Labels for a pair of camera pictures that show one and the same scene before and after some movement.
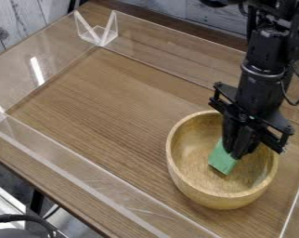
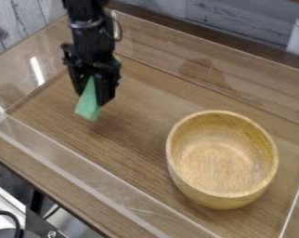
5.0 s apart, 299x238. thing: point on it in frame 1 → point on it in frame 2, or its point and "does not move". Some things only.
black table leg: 37,202 does not move
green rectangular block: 220,160 → 87,104
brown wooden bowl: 190,142 does not move
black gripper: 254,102 → 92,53
